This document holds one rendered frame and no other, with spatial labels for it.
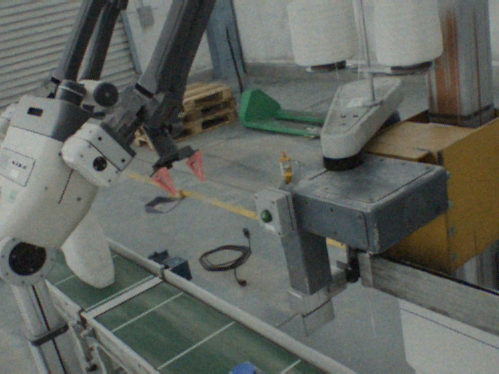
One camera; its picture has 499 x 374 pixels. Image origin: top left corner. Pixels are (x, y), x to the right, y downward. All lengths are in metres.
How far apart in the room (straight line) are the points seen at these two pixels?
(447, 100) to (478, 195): 0.25
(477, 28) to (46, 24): 7.79
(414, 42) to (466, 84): 0.25
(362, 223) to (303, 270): 0.26
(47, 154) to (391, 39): 0.86
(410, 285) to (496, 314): 0.21
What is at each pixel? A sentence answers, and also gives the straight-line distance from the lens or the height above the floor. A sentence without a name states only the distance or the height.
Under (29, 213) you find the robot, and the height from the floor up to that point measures 1.33.
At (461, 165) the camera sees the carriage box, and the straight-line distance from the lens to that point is 1.47.
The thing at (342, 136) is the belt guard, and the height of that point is 1.41.
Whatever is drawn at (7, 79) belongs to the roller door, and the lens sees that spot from 8.79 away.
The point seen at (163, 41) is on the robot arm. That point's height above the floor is 1.66.
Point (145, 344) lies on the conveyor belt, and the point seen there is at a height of 0.38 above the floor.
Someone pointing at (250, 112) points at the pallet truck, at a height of 0.17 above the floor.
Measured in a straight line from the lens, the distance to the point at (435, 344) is 1.48.
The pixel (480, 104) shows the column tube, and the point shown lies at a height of 1.36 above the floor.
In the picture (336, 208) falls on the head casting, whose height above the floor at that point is 1.32.
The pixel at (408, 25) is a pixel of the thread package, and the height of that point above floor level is 1.61.
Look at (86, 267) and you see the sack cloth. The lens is 3.23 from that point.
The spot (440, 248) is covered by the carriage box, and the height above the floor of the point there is 1.09.
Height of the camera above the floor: 1.81
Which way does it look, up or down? 20 degrees down
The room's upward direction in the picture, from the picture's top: 12 degrees counter-clockwise
